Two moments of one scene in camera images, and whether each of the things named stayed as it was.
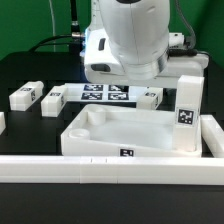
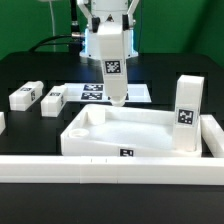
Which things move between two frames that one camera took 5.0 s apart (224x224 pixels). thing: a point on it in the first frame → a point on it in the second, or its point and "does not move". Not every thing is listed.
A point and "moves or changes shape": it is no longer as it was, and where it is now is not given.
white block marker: x=149 y=99 moves or changes shape
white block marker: x=187 y=110 does not move
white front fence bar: x=150 y=170 does not move
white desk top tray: x=125 y=131 does not move
